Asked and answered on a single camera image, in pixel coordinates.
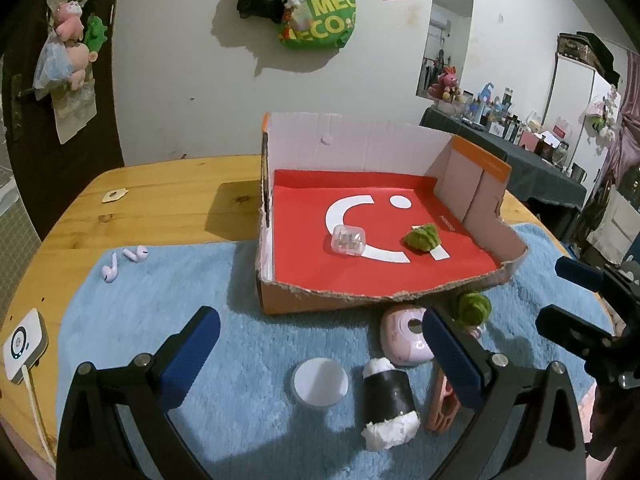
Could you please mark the light blue fluffy mat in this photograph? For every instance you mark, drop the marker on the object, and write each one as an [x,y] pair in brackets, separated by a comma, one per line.
[200,280]

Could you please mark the black and white sushi toy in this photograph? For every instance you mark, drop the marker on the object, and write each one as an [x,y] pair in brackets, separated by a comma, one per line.
[387,395]

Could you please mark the pink rabbit plush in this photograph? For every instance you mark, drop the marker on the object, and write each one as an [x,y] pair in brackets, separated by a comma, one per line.
[445,82]

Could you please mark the green dinosaur plush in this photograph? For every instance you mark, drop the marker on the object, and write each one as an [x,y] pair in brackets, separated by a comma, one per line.
[95,32]

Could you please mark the small clear plastic case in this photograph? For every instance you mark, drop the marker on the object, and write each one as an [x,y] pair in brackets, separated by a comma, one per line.
[348,240]

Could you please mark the pink plastic clip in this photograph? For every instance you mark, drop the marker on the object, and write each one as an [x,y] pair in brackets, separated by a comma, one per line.
[440,410]

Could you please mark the white cabinet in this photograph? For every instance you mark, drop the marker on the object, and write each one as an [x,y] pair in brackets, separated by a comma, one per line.
[580,100]

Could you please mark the clear plastic bag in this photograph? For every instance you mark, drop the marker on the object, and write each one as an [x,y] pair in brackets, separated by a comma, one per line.
[47,65]

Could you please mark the row of bottles and boxes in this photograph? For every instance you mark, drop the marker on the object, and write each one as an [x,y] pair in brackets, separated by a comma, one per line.
[505,120]

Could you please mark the pink pig plush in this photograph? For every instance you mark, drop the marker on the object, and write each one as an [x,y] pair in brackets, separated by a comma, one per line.
[77,60]

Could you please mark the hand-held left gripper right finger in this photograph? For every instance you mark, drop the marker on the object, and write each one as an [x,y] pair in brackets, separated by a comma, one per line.
[450,355]

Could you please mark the green shopping bag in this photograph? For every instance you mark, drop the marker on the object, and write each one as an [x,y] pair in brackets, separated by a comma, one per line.
[320,15]

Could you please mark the cardboard box with red bottom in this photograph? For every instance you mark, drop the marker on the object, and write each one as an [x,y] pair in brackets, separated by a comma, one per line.
[350,270]

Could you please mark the pink bear plush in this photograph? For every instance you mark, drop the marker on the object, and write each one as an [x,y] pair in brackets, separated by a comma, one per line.
[67,17]

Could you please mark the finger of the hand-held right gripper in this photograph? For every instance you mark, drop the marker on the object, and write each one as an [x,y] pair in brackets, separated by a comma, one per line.
[577,271]
[565,322]

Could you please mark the pink curtain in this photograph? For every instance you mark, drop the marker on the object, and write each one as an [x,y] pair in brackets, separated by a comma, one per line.
[625,160]

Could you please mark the white square charger device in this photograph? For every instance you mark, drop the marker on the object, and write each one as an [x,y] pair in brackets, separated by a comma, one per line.
[22,345]

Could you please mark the white round lid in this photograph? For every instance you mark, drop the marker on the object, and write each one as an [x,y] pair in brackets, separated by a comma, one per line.
[320,380]

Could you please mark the dark cloth covered table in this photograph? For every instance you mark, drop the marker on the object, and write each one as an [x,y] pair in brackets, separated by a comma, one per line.
[540,175]

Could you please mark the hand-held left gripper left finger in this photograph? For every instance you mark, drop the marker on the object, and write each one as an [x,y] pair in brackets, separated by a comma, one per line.
[195,355]

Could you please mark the wall mirror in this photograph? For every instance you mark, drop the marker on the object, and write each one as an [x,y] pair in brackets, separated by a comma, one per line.
[447,25]

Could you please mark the dark wooden door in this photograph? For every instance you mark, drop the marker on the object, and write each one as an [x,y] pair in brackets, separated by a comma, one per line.
[30,170]

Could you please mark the green plush toy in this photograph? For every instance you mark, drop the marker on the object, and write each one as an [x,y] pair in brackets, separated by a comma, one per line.
[422,237]
[472,307]

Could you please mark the small beige sticker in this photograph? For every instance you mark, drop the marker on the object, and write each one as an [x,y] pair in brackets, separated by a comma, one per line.
[115,195]

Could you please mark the pink round earbud case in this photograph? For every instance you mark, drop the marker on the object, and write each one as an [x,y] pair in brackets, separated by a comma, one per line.
[400,340]

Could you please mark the white pink earbud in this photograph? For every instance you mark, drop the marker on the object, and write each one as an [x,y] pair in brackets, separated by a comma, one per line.
[136,253]
[109,270]

